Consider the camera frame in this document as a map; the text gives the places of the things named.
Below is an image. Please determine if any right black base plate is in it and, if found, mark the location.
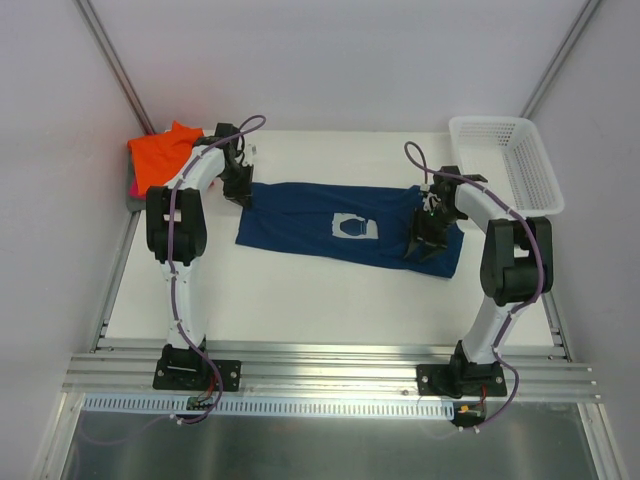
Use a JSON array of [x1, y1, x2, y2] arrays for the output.
[[416, 362, 507, 399]]

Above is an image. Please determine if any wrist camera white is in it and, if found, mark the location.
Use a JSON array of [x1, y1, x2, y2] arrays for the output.
[[243, 144, 258, 165], [420, 183, 440, 212]]

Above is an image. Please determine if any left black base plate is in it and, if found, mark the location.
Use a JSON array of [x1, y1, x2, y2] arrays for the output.
[[152, 356, 242, 392]]

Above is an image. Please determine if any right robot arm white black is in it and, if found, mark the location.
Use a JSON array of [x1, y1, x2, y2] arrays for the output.
[[405, 166, 553, 398]]

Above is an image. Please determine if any blue t-shirt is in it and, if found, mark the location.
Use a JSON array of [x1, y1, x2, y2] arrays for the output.
[[236, 182, 464, 279]]

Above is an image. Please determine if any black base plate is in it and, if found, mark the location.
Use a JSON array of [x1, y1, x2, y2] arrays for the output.
[[152, 356, 242, 392], [416, 362, 507, 399]]

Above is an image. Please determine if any orange folded t-shirt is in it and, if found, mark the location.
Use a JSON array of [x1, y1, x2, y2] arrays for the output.
[[127, 121, 204, 194]]

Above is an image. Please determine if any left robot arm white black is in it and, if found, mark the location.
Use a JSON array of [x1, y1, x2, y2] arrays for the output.
[[146, 123, 254, 388]]

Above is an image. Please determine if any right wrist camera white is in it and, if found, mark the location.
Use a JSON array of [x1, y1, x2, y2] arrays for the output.
[[420, 183, 440, 212]]

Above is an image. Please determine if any white plastic basket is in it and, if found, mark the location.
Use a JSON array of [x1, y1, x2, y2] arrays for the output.
[[449, 116, 565, 216]]

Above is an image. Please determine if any aluminium mounting rail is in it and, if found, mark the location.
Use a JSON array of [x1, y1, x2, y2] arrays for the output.
[[62, 339, 604, 403]]

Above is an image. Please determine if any pink folded t-shirt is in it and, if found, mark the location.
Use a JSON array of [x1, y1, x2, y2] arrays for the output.
[[128, 181, 146, 200]]

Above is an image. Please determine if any white slotted cable duct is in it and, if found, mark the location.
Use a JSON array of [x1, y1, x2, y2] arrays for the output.
[[82, 394, 454, 421]]

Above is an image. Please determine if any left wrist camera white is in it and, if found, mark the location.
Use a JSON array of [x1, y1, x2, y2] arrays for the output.
[[243, 144, 258, 165]]

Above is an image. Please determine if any grey folded t-shirt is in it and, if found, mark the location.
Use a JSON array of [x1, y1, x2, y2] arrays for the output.
[[125, 162, 146, 213]]

